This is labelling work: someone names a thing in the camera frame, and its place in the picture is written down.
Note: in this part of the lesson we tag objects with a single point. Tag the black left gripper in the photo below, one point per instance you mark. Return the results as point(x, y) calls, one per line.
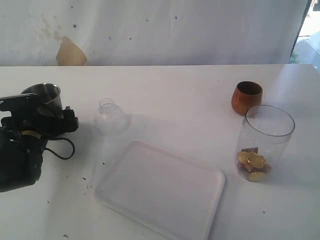
point(22, 126)

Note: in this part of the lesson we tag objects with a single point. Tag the stainless steel cup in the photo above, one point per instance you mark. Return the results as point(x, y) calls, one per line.
point(49, 95)

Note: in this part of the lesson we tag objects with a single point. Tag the clear shaker lid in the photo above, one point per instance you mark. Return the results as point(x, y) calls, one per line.
point(109, 119)

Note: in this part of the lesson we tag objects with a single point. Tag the brown wooden cup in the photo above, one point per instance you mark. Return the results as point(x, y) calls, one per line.
point(246, 95)

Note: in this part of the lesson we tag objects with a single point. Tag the chocolate pieces and gold coins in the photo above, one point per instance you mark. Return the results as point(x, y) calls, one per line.
point(252, 166)

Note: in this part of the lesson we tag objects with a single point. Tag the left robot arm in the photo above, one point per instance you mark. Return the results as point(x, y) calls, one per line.
point(21, 167)

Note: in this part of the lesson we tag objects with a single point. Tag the clear shaker cup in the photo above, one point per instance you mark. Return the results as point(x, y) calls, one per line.
point(267, 128)

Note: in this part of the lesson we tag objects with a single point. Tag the white plastic tray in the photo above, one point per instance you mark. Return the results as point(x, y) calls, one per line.
point(163, 191)

